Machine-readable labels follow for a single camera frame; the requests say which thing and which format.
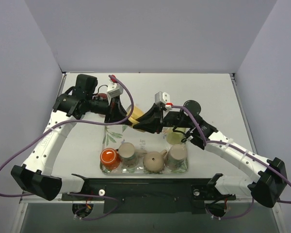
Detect beige round teapot mug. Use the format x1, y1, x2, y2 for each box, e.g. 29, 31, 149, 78
143, 150, 167, 173

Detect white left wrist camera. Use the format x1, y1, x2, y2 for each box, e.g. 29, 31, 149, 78
107, 83, 124, 99

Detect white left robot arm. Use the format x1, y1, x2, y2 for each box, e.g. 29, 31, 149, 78
11, 74, 112, 200

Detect cream floral mug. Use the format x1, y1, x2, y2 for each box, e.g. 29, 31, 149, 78
165, 144, 188, 170

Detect lime green mug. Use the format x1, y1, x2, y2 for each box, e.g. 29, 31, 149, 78
165, 128, 186, 145

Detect aluminium frame rail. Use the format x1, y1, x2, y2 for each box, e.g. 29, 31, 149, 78
19, 182, 281, 204

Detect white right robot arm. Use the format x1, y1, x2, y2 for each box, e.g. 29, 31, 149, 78
133, 100, 288, 208

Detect yellow mug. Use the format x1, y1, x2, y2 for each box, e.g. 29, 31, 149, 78
126, 105, 145, 133

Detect orange mug black handle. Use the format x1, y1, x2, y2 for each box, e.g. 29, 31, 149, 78
100, 148, 121, 170

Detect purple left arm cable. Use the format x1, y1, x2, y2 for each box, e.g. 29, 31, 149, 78
0, 74, 134, 220

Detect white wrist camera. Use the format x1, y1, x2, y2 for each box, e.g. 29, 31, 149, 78
155, 91, 171, 107
107, 83, 124, 99

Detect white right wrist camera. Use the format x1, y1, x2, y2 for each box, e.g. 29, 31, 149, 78
155, 91, 171, 107

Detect floral leaf serving tray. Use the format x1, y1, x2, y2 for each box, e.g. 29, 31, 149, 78
99, 125, 189, 175

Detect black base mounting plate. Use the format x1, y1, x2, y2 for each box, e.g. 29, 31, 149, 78
62, 178, 236, 214

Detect cream coral pattern mug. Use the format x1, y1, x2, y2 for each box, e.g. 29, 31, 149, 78
118, 142, 147, 169

